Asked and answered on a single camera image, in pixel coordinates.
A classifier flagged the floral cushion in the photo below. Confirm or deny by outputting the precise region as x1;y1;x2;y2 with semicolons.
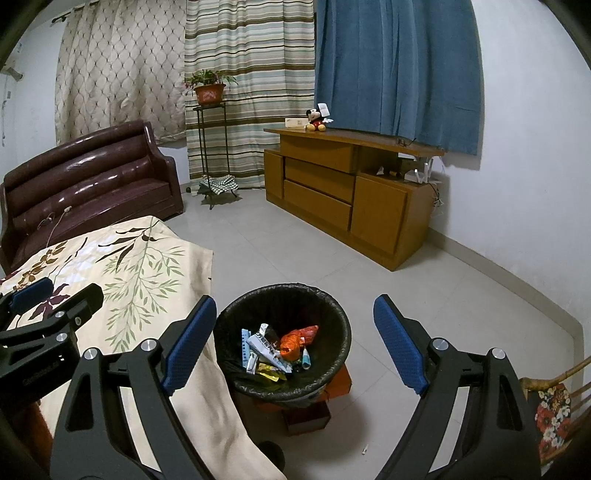
536;383;573;457

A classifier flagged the rattan chair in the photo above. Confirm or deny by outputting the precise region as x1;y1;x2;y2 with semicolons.
519;354;591;467

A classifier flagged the orange box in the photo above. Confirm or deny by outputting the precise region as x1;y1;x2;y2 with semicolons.
323;360;352;398

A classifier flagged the potted plant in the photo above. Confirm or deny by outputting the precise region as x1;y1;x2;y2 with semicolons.
185;69;237;106

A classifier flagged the white charging cable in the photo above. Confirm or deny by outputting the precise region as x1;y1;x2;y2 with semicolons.
37;206;74;245

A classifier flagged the beige patterned curtain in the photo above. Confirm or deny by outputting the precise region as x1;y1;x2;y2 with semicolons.
54;0;188;146

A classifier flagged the brown box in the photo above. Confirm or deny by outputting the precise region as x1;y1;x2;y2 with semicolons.
281;401;332;437

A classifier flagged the mouse plush toy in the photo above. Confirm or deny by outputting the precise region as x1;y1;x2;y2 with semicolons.
305;108;334;133

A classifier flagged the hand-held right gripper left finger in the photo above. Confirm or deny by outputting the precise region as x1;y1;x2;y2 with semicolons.
48;295;218;480

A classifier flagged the striped curtain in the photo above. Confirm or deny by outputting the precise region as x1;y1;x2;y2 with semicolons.
185;0;317;178

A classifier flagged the orange plastic bag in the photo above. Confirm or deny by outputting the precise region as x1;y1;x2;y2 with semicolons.
279;332;305;360

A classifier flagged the long blue white wrapper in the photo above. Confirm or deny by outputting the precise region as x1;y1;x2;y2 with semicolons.
247;323;283;367

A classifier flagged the blue curtain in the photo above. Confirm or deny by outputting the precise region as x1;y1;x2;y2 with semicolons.
314;0;483;158

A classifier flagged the green checked cloth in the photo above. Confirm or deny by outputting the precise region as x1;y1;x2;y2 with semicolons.
198;174;240;195

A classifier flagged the black curtain rod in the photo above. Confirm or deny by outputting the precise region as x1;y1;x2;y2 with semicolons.
52;0;100;23

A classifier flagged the wooden cabinet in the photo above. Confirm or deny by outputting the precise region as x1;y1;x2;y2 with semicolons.
263;124;446;271

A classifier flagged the white router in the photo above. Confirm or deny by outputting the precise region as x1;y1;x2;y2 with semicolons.
399;154;437;184

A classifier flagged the blue white tube packet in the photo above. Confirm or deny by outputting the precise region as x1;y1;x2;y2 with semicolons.
240;329;254;371

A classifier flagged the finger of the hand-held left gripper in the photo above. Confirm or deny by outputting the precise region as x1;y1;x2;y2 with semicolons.
0;277;54;320
44;283;105;334

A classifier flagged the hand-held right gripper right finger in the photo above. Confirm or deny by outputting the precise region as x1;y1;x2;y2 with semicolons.
373;294;542;480

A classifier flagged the yellow green wrapper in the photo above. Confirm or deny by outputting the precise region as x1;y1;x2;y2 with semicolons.
256;362;288;382

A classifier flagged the black metal plant stand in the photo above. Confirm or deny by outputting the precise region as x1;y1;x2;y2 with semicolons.
193;104;238;210

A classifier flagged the dark brown leather sofa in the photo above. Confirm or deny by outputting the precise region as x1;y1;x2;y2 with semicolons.
0;120;184;275

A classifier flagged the black trash bin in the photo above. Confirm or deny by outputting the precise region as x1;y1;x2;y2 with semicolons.
213;284;352;402

